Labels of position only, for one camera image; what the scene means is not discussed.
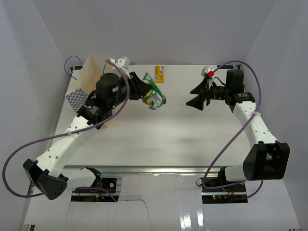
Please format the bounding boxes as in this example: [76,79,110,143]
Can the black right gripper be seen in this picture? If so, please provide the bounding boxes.
[186,78,230,111]

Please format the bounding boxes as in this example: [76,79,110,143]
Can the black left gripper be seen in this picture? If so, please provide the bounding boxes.
[109,71,152,109]

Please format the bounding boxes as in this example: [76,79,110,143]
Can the green Fox's candy bag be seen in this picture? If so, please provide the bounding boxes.
[142,72,167,110]

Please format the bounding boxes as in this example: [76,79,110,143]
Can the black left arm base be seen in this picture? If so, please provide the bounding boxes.
[71,167,119,203]

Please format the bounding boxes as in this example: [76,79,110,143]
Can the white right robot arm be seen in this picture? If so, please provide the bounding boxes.
[186,66,290,192]

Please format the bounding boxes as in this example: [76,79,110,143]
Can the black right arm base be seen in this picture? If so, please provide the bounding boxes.
[196,178,248,205]

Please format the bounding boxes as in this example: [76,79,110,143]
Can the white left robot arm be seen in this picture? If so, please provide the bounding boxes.
[23,72,152,200]

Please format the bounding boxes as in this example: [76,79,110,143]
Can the blue checkered paper bag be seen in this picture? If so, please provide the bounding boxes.
[65,54,104,111]

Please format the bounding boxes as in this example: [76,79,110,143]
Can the yellow snack bar far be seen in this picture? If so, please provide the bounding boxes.
[154,66,165,83]

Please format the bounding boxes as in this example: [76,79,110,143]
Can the blue table corner label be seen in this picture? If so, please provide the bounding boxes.
[217,65,234,69]

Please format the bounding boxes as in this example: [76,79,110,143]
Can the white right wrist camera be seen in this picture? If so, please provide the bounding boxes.
[201,66,214,89]

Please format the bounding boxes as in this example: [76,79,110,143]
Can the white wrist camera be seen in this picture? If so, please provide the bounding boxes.
[201,66,214,89]
[107,56,130,79]

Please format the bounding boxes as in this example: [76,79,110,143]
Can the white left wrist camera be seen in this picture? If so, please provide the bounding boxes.
[107,56,130,79]

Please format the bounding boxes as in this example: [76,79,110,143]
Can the aluminium table edge rail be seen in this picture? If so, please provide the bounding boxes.
[64,165,231,174]

